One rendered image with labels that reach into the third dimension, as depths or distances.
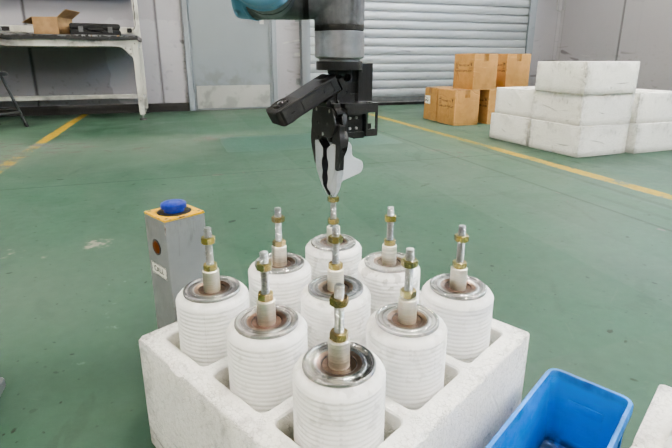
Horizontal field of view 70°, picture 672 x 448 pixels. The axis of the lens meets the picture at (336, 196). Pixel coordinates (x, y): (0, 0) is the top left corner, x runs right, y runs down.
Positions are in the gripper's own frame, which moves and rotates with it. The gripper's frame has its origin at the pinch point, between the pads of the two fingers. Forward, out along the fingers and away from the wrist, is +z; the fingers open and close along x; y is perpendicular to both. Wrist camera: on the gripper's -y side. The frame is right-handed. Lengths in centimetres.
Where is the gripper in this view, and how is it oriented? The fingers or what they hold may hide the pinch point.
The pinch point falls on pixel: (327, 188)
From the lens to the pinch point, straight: 77.6
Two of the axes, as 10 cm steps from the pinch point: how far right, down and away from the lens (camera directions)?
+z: 0.0, 9.6, 2.7
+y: 8.6, -1.4, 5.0
